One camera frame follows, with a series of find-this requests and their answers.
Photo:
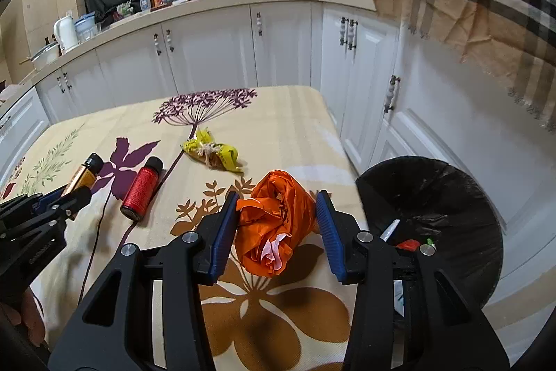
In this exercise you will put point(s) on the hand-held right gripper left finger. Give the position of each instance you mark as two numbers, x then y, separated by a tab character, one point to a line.
223	236

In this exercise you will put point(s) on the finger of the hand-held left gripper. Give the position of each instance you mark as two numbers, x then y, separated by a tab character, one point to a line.
47	199
78	197

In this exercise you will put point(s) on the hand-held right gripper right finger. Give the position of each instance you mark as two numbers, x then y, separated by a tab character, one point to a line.
328	240

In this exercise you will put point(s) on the orange yellow small bottle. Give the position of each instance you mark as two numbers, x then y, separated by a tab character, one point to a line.
87	175

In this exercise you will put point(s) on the orange plastic bag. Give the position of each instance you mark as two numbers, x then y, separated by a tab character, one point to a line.
269	214

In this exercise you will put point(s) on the black lined trash bin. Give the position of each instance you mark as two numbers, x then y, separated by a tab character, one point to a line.
456	201

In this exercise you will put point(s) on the person's left hand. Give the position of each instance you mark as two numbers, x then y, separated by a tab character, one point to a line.
30	319

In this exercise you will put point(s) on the red small bottle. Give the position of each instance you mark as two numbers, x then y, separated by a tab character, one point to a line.
141	190

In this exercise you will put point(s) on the yellow snack wrapper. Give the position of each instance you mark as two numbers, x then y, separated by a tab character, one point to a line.
221	156

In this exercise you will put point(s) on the floral tablecloth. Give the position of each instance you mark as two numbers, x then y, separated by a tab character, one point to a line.
269	127

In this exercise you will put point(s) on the glass bowl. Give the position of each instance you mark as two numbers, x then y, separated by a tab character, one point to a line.
45	54

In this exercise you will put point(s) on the white kettle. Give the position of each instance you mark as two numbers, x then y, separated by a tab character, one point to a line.
66	34

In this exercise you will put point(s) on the clear container blue lid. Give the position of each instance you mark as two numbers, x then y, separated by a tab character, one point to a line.
86	27

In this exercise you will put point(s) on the white kitchen cabinets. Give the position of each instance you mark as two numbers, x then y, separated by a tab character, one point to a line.
282	45

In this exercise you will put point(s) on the white detergent bottle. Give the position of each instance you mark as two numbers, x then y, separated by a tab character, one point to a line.
146	0

